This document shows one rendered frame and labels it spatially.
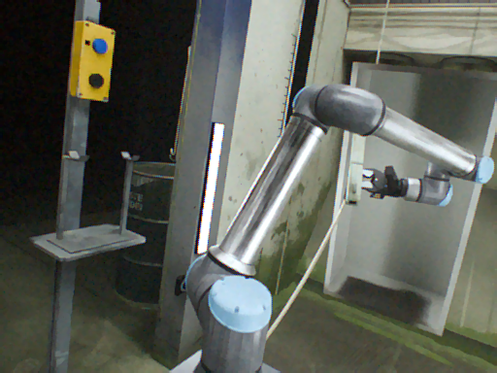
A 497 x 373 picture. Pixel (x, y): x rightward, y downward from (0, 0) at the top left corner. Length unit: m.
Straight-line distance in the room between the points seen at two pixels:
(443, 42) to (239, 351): 2.42
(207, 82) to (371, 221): 1.20
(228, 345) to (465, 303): 2.16
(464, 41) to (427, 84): 0.92
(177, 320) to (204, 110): 1.04
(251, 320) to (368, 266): 1.50
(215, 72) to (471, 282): 2.19
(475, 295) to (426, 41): 1.79
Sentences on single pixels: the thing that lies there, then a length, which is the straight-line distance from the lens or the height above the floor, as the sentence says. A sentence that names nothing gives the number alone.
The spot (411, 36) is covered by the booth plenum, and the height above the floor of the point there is 2.09.
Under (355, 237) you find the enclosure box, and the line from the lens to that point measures 2.21.
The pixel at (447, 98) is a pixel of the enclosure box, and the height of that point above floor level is 1.57.
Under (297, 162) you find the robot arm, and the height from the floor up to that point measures 1.22.
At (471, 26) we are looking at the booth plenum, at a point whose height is 2.17.
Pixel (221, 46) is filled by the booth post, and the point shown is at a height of 1.61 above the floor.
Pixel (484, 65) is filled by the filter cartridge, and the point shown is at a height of 1.94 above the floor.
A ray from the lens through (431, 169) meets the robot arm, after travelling 1.40.
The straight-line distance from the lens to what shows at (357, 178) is 1.29.
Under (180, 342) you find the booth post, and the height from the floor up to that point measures 0.18.
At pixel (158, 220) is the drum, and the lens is 2.37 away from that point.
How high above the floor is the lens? 1.31
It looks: 7 degrees down
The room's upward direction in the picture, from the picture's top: 9 degrees clockwise
